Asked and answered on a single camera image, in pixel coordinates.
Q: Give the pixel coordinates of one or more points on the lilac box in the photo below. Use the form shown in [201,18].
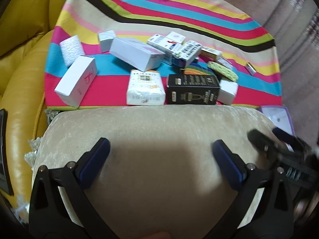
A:
[276,117]

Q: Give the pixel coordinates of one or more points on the white box pink letter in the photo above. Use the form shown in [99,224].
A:
[74,82]

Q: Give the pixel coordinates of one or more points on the small silvery white box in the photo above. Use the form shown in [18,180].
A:
[107,41]

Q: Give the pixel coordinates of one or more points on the dark flat tablet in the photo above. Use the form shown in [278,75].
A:
[5,154]

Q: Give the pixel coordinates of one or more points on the large white box pink print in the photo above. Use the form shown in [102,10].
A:
[134,52]

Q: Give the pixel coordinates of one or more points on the plain white cube box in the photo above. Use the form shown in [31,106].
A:
[228,90]

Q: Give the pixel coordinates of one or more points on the black printed box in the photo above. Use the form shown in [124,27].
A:
[192,89]

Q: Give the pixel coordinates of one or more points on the white box grey logo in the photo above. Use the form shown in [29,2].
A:
[177,36]

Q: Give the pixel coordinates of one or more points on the pale fringed throw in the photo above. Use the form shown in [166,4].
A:
[33,144]

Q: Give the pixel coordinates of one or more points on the teal and white medicine box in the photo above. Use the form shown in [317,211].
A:
[188,48]

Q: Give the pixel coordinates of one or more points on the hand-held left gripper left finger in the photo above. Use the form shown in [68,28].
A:
[96,159]

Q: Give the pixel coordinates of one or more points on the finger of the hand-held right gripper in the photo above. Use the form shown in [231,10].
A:
[284,135]
[260,140]

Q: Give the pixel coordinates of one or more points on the yellow medicine box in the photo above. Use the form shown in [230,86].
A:
[211,51]

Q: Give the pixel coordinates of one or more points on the foil patterned small box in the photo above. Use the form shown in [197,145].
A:
[224,61]

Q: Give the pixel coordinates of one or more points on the white medicine box red figure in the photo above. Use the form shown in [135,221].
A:
[158,41]

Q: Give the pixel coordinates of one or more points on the rainbow striped cloth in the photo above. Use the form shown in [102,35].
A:
[174,10]

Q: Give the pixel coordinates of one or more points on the white textured box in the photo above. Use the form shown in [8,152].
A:
[71,49]

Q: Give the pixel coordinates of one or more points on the yellow-green scouring pad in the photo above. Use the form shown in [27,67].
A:
[224,72]

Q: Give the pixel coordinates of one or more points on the beige velvet cushion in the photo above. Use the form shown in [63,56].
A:
[149,129]

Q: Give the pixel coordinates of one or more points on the white tissue pack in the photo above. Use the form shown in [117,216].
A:
[145,87]

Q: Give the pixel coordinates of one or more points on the small silver packet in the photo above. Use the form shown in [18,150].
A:
[251,68]

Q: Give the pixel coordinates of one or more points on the mauve plush blanket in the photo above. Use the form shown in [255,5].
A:
[286,10]

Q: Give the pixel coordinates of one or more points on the yellow leather sofa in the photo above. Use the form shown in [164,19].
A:
[22,79]

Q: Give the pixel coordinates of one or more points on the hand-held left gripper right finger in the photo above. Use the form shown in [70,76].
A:
[228,161]

